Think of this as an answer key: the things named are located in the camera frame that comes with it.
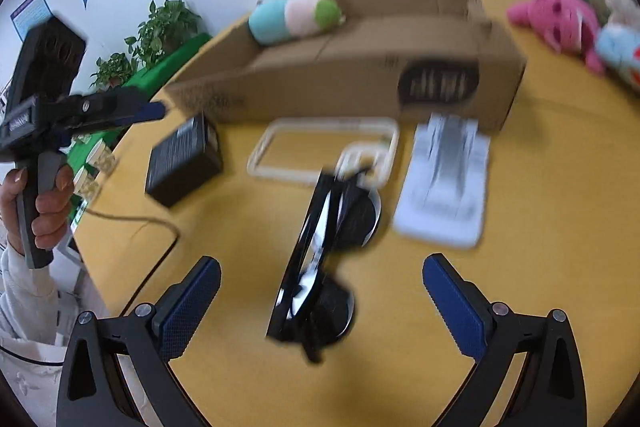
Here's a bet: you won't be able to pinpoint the large potted green plant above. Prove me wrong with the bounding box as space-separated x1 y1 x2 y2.
125 0 203 72

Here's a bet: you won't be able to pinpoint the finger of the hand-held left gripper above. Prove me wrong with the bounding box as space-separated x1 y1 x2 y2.
75 87 167 130

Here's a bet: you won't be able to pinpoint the beige plush rabbit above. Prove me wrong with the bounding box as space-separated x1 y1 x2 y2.
602 0 640 32

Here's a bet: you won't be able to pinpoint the white plastic packet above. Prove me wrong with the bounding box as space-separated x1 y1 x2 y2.
392 114 492 250

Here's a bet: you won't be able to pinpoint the black box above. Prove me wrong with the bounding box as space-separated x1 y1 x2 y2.
145 112 224 209

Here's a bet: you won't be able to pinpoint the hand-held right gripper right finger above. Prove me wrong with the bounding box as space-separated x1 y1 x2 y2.
421 253 587 427

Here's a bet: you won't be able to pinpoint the person's left forearm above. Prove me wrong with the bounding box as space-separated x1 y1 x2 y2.
0 247 111 408

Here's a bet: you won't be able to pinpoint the green covered side table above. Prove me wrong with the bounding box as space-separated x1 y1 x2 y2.
65 32 213 228

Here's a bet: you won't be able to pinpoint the wooden desktop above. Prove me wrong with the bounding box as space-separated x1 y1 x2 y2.
72 0 640 427

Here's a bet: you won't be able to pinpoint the patterned paper cup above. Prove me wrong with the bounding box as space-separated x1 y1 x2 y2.
87 142 118 172
72 169 101 200

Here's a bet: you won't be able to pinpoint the small potted green plant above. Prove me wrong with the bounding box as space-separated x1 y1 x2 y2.
90 54 138 90

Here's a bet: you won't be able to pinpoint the cardboard box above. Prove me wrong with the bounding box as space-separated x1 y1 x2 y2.
165 0 528 132

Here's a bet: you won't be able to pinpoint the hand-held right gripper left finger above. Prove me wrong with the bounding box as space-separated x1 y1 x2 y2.
56 255 222 427

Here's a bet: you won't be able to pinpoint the teal pink green plush toy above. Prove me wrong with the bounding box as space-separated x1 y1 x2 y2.
247 0 346 48

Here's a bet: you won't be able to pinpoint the blue plush toy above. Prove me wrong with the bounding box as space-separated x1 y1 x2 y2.
595 24 640 90

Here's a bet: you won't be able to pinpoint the black sunglasses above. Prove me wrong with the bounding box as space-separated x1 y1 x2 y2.
265 167 383 364

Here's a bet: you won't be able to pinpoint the purple-framed wall notice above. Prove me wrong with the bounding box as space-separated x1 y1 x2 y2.
10 0 53 40

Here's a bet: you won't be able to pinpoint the thin dark cable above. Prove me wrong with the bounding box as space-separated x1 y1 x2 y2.
82 209 181 313

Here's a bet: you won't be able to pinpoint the person's left hand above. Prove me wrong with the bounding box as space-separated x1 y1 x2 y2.
0 169 76 253

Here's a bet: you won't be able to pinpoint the white phone case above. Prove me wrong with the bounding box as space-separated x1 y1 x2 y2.
246 117 401 190

